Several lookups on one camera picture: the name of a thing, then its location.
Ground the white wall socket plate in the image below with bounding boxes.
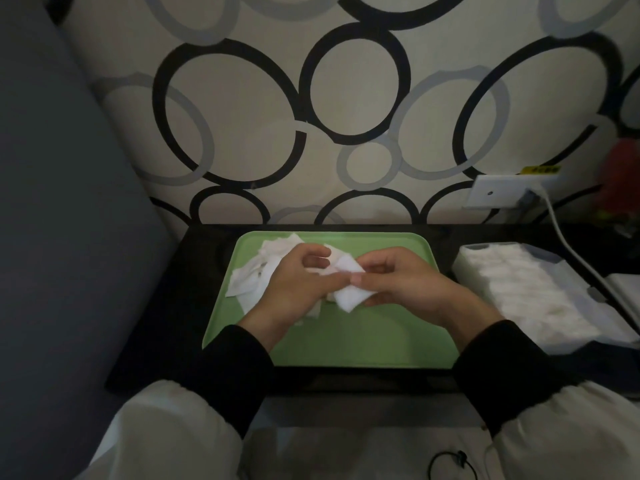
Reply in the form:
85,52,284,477
462,173,559,211

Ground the white power bank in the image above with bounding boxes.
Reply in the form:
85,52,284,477
605,273,640,318

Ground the green plastic tray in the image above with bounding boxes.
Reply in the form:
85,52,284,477
201,231,460,369

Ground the person's left hand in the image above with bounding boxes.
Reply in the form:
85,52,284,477
237,243,353,353

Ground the grey upholstered sofa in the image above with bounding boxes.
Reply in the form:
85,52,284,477
0,0,179,480

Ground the white charger cable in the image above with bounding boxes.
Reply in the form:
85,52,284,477
529,184,640,331

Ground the red decoration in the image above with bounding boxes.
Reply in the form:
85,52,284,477
595,139,640,223

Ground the black hair tie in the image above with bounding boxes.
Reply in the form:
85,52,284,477
427,450,479,480

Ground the pile of white cotton pads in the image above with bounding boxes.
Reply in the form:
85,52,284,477
225,233,379,319

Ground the person's right forearm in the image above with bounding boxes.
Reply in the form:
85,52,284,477
452,319,640,480

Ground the person's right hand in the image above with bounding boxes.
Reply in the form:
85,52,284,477
349,246,506,353

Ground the person's left forearm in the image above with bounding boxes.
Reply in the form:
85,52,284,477
75,324,275,480

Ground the clear plastic box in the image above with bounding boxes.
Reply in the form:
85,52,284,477
452,242,606,357

